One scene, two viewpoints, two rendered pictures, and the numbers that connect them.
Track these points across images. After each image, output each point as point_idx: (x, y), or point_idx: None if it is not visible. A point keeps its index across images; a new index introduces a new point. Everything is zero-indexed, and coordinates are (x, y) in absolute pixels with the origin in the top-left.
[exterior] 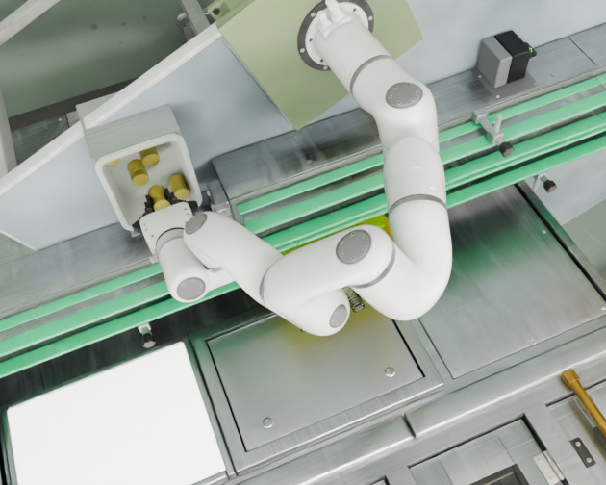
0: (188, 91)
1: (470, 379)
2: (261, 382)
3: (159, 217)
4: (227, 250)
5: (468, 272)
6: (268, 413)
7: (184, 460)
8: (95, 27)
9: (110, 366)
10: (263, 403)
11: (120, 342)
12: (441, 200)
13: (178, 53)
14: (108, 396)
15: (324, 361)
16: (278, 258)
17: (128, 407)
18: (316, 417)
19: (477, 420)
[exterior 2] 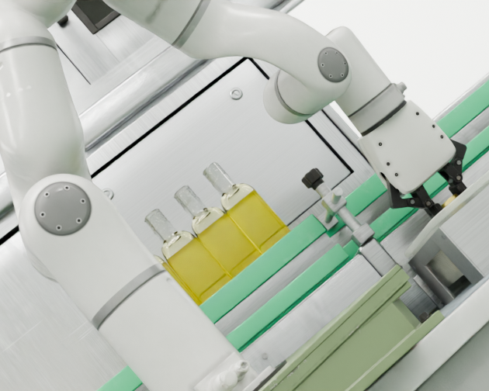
0: (459, 299)
1: (8, 221)
2: (261, 138)
3: (425, 149)
4: (266, 17)
5: (30, 387)
6: (238, 105)
7: (313, 28)
8: None
9: (456, 105)
10: (249, 114)
11: None
12: None
13: (487, 306)
14: (438, 70)
15: (192, 186)
16: (201, 29)
17: (407, 65)
18: (180, 115)
19: None
